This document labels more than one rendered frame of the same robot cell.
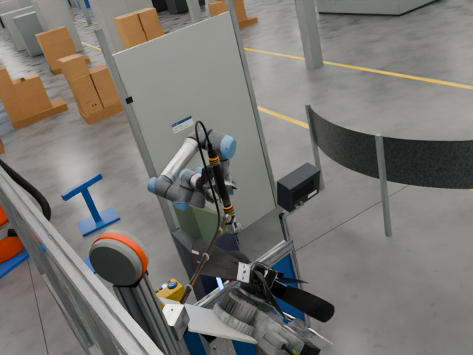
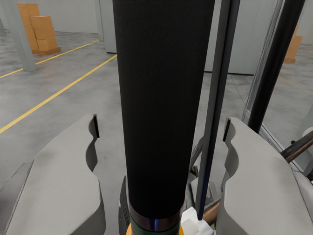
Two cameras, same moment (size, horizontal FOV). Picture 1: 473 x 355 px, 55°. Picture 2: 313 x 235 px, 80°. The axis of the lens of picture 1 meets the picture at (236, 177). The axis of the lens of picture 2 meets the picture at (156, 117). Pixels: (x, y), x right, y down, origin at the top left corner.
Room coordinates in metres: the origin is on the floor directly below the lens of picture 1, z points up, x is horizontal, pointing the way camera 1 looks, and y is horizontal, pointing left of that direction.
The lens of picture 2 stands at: (1.76, 0.11, 1.70)
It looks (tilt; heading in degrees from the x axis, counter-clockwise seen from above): 31 degrees down; 211
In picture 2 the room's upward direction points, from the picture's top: 1 degrees clockwise
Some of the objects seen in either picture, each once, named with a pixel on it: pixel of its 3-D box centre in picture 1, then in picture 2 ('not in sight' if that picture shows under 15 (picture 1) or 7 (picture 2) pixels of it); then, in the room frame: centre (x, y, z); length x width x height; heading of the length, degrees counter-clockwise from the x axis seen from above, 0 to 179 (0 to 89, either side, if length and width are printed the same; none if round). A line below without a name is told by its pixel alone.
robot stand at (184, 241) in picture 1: (221, 289); not in sight; (2.42, 0.30, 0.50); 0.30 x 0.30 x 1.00; 24
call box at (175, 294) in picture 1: (168, 297); not in sight; (1.86, 0.51, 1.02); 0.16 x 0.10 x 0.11; 121
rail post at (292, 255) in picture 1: (300, 295); not in sight; (2.28, -0.20, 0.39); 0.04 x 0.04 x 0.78; 31
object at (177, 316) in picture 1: (172, 323); not in sight; (1.13, 0.33, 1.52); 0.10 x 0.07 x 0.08; 156
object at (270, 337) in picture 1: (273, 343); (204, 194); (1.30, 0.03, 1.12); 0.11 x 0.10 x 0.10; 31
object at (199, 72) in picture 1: (205, 134); not in sight; (3.74, 0.17, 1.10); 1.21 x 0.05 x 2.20; 121
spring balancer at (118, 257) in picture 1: (119, 258); not in sight; (1.04, 0.37, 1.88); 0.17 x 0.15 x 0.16; 31
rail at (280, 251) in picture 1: (236, 283); not in sight; (2.06, 0.17, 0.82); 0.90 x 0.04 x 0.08; 121
